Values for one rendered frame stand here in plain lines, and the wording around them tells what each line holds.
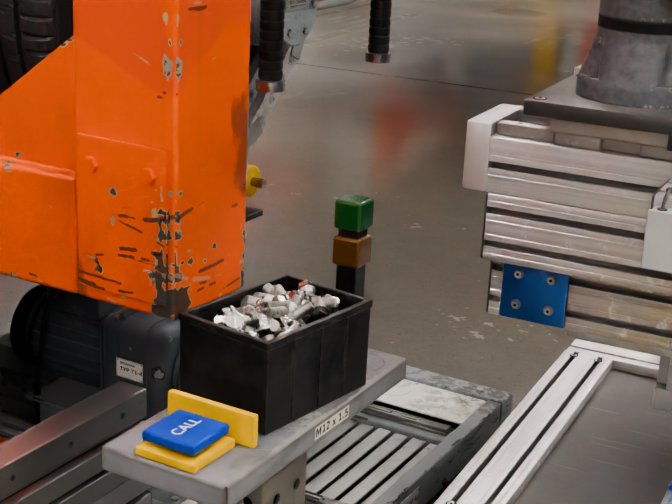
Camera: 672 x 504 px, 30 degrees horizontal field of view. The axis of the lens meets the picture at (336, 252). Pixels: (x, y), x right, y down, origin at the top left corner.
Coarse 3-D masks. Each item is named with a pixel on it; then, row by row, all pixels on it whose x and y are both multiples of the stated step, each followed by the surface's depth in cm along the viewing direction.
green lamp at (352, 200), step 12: (336, 204) 163; (348, 204) 162; (360, 204) 162; (372, 204) 164; (336, 216) 163; (348, 216) 162; (360, 216) 162; (372, 216) 165; (348, 228) 163; (360, 228) 162
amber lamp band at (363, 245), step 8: (336, 240) 164; (344, 240) 164; (352, 240) 163; (360, 240) 163; (368, 240) 165; (336, 248) 165; (344, 248) 164; (352, 248) 163; (360, 248) 163; (368, 248) 166; (336, 256) 165; (344, 256) 164; (352, 256) 164; (360, 256) 164; (368, 256) 166; (336, 264) 166; (344, 264) 165; (352, 264) 164; (360, 264) 164
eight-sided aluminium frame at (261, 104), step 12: (288, 48) 226; (300, 48) 229; (288, 60) 227; (252, 72) 226; (288, 72) 228; (252, 84) 226; (252, 96) 227; (264, 96) 222; (276, 96) 226; (252, 108) 222; (264, 108) 223; (252, 120) 220; (264, 120) 224; (252, 132) 221; (252, 144) 222
